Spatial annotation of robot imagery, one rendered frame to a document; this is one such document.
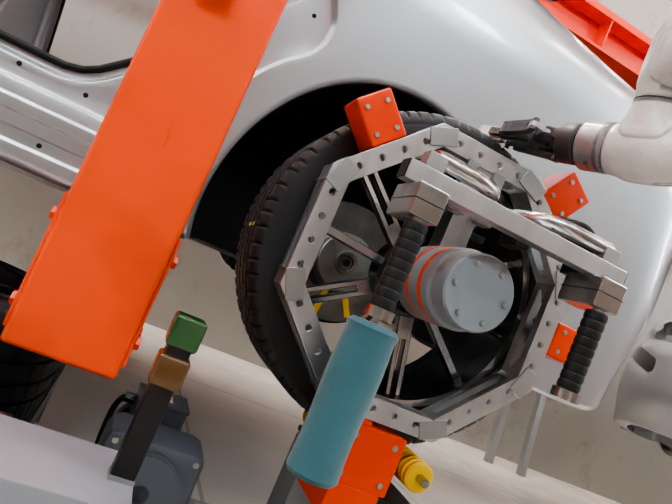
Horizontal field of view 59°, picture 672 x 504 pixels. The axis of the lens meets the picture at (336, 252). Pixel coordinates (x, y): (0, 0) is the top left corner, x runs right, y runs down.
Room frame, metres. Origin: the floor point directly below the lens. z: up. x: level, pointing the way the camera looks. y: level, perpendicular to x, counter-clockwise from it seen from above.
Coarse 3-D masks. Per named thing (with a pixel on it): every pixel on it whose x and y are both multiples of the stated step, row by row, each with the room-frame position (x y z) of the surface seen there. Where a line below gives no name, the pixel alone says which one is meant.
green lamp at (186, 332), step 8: (176, 312) 0.75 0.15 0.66; (184, 312) 0.75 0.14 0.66; (176, 320) 0.72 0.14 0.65; (184, 320) 0.72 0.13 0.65; (192, 320) 0.73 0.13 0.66; (200, 320) 0.74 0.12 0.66; (176, 328) 0.72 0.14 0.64; (184, 328) 0.72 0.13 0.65; (192, 328) 0.73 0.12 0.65; (200, 328) 0.73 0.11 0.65; (168, 336) 0.72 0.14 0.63; (176, 336) 0.72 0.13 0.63; (184, 336) 0.73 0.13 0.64; (192, 336) 0.73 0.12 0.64; (200, 336) 0.73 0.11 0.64; (168, 344) 0.72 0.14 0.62; (176, 344) 0.72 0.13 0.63; (184, 344) 0.73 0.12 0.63; (192, 344) 0.73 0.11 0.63; (192, 352) 0.73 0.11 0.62
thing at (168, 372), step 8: (160, 352) 0.73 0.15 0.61; (160, 360) 0.72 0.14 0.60; (168, 360) 0.72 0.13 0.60; (176, 360) 0.73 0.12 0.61; (184, 360) 0.73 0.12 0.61; (152, 368) 0.73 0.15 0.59; (160, 368) 0.72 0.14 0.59; (168, 368) 0.72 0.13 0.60; (176, 368) 0.73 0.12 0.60; (184, 368) 0.73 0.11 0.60; (152, 376) 0.72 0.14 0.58; (160, 376) 0.72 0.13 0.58; (168, 376) 0.73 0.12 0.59; (176, 376) 0.73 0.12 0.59; (184, 376) 0.73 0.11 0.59; (152, 384) 0.72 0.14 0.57; (160, 384) 0.72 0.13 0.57; (168, 384) 0.73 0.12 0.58; (176, 384) 0.73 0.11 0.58; (176, 392) 0.73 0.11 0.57
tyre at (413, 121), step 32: (416, 128) 1.12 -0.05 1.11; (288, 160) 1.22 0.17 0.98; (320, 160) 1.08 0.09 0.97; (512, 160) 1.19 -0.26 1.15; (288, 192) 1.07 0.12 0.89; (256, 224) 1.11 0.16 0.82; (288, 224) 1.08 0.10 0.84; (256, 256) 1.07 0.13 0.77; (256, 288) 1.08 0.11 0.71; (256, 320) 1.09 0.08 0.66; (288, 320) 1.10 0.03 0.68; (288, 352) 1.10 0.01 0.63; (288, 384) 1.12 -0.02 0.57
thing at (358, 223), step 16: (352, 208) 1.57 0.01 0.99; (336, 224) 1.57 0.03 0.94; (352, 224) 1.58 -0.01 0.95; (368, 224) 1.59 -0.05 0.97; (336, 240) 1.52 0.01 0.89; (368, 240) 1.60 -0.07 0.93; (384, 240) 1.61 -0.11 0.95; (320, 256) 1.52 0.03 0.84; (320, 272) 1.52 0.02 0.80; (336, 272) 1.54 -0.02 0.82; (352, 288) 1.55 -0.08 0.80; (336, 304) 1.59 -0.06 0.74; (352, 304) 1.60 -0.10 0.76; (336, 320) 1.60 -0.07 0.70
